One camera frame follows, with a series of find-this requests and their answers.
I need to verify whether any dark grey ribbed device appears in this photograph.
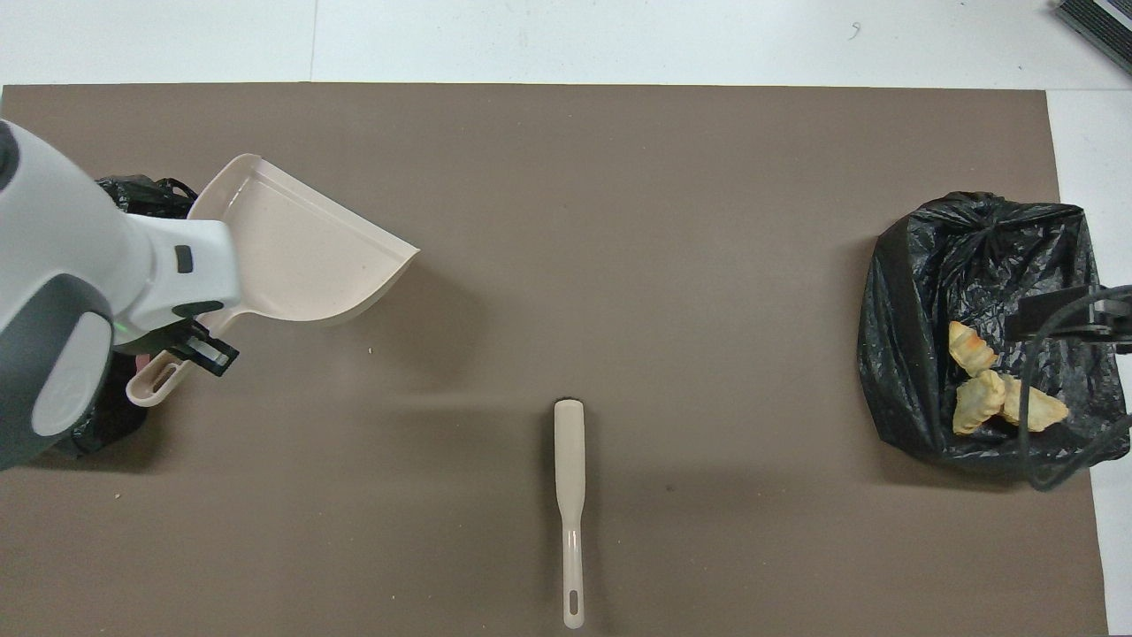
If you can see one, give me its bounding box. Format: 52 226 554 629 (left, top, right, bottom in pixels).
1052 0 1132 77

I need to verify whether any bin covered by black bag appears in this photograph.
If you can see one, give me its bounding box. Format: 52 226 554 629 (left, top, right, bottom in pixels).
857 191 1132 475

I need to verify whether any pale fried dumpling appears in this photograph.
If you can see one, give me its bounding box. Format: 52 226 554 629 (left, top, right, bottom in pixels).
999 376 1072 434
952 370 1008 437

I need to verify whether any beige hand brush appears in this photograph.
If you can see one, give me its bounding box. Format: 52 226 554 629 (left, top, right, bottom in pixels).
553 399 587 631

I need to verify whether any loose black trash bag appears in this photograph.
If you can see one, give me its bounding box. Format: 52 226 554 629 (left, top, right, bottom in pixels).
51 175 199 458

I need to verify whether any beige plastic dustpan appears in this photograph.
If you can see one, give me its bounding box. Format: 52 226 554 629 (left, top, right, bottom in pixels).
126 154 422 409

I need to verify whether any brown table mat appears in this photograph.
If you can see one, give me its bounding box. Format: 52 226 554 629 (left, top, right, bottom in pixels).
0 82 1112 637

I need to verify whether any golden croissant piece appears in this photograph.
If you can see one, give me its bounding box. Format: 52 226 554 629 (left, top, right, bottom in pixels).
948 320 1001 380

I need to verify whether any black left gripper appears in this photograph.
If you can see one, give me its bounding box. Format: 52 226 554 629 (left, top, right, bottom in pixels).
113 319 241 378

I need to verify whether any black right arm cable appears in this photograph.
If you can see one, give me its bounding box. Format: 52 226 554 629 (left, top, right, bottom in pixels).
1015 290 1132 493

